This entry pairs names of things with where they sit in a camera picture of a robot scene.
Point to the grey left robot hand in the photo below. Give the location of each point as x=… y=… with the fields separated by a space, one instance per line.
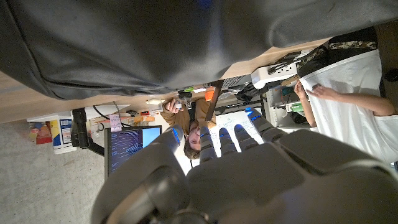
x=273 y=186

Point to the black leather backpack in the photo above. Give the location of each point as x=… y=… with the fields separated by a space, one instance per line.
x=155 y=40

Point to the white shelf unit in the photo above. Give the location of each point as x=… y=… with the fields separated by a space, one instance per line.
x=286 y=109

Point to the black mesh bag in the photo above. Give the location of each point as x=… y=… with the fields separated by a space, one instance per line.
x=248 y=91

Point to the black laptop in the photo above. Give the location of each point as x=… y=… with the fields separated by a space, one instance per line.
x=214 y=99

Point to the white power adapter box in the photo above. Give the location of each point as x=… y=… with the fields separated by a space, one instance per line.
x=270 y=76

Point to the orange cube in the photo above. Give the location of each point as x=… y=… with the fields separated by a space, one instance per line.
x=209 y=95

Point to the seated person in tan jacket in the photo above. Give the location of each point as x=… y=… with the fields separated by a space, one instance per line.
x=183 y=116

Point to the standing person in white t-shirt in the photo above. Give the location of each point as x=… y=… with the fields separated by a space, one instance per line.
x=348 y=93

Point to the pink sticky note pad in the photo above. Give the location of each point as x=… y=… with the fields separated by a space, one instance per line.
x=199 y=90

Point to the clear plastic cup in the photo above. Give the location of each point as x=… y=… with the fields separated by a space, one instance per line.
x=155 y=109

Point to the yellow sticky note pad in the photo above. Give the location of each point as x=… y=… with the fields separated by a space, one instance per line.
x=154 y=101

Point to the computer monitor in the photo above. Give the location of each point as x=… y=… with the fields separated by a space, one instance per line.
x=127 y=146

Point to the pink paper note on monitor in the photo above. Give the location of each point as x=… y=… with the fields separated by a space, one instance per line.
x=115 y=123

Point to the white wipes canister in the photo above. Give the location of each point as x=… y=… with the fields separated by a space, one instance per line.
x=63 y=133

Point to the white flat box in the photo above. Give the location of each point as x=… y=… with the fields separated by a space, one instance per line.
x=49 y=116

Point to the whiteboard with black frame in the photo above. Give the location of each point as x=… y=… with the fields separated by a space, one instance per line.
x=230 y=119

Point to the white monitor base plate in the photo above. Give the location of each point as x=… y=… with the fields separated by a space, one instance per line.
x=105 y=110

